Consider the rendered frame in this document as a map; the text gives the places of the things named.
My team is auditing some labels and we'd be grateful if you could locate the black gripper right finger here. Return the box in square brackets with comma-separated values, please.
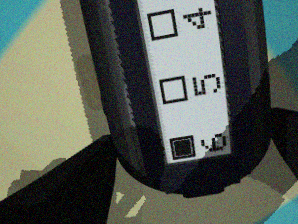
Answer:
[270, 107, 298, 180]

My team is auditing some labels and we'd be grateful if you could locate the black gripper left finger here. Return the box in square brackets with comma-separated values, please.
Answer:
[0, 135, 117, 224]

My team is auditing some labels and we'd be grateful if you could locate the dark grey controller unit with green rocker switches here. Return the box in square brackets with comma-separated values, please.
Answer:
[80, 0, 271, 198]

